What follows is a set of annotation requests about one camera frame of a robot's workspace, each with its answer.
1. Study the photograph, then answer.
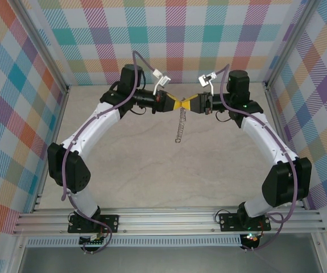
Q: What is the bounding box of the aluminium corner post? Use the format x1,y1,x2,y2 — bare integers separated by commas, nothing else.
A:
264,0,322,89
9,0,70,92

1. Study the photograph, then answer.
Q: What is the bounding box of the metal keyring plate with rings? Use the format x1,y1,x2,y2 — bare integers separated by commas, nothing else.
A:
175,106,189,144

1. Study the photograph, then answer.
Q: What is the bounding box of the white slotted cable duct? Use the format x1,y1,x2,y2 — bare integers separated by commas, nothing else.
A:
26,234,242,247

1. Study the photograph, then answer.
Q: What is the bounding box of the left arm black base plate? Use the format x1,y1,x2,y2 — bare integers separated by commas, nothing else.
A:
68,213,120,234

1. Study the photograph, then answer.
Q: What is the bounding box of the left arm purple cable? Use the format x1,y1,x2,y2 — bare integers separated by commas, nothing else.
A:
62,50,156,255

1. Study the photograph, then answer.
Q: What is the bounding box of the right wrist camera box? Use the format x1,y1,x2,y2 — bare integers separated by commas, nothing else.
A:
197,72,218,96

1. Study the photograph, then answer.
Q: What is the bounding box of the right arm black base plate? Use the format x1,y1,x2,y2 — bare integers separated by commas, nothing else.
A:
218,212,272,233

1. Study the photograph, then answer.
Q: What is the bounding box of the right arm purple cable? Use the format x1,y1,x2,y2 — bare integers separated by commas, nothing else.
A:
214,65,298,253

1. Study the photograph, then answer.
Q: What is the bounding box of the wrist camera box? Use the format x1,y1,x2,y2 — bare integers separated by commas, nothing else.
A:
151,70,171,96
197,72,218,96

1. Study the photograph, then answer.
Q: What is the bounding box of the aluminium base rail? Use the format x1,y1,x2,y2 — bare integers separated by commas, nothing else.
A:
12,206,326,235

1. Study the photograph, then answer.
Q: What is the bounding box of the aluminium side rail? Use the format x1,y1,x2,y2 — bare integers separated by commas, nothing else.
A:
31,85,71,213
265,82,306,210

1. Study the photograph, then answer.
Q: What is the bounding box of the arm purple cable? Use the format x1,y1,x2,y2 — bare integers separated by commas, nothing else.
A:
62,50,156,255
214,65,298,253

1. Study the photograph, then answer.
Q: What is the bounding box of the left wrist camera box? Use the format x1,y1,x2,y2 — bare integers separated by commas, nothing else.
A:
151,70,171,96

